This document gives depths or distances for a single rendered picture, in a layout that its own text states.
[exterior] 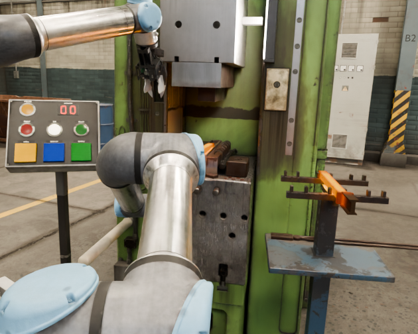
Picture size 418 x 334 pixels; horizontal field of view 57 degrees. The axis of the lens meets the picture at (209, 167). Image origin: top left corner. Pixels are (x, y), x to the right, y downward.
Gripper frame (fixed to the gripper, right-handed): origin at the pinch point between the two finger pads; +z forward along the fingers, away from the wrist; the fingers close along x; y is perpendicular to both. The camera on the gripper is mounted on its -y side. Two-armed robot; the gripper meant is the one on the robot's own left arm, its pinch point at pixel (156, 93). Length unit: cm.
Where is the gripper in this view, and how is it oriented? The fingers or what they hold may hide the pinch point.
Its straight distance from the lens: 145.3
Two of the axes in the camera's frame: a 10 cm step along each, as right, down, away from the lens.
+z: 0.5, 7.7, 6.3
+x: 9.8, 0.7, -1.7
